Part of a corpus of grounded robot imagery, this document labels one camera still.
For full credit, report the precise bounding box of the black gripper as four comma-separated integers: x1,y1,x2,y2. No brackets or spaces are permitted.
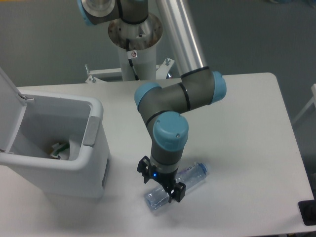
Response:
137,156,186,203

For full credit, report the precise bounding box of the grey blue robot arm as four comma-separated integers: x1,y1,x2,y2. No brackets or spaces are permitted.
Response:
78,0,227,202

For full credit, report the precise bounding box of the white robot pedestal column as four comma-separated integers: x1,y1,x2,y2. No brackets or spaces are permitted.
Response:
108,13,163,81

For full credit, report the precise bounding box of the white pedestal base frame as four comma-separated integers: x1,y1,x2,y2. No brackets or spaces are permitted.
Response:
85,58,175,83

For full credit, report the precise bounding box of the green white trash in can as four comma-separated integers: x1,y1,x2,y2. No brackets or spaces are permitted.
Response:
50,142,70,160

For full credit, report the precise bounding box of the silver plastic wrapper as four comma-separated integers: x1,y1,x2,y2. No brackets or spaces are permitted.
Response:
68,139,82,161

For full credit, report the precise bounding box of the white open trash can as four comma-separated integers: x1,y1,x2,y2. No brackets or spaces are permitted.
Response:
0,72,110,198

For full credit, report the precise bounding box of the white frame at right edge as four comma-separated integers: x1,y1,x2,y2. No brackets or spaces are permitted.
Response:
292,83,316,127

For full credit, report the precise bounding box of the black device at table edge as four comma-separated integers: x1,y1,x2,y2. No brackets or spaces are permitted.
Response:
298,199,316,226

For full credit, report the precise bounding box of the clear plastic water bottle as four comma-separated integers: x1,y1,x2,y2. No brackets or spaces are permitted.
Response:
144,162,209,211

